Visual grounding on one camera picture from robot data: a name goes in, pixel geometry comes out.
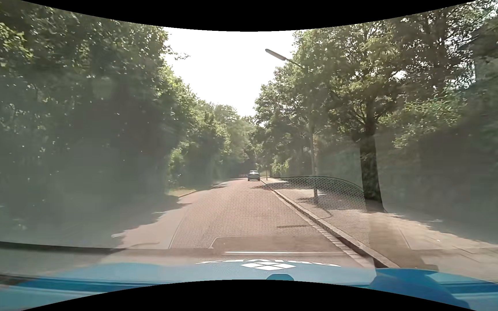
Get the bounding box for car's own bonnet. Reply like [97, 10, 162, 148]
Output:
[0, 260, 498, 311]

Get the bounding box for grass verge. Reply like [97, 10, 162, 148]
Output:
[167, 187, 198, 198]

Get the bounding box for green hedge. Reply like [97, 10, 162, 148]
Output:
[318, 117, 498, 247]

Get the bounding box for row of trees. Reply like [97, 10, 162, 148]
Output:
[252, 26, 362, 179]
[0, 0, 258, 225]

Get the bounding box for paved pavement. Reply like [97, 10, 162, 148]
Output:
[263, 177, 498, 291]

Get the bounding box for reddish brick paved road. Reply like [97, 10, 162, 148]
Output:
[111, 177, 377, 269]

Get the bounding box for large tree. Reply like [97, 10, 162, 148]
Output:
[305, 4, 487, 204]

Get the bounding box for grey lamp post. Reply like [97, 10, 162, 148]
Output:
[265, 48, 319, 198]

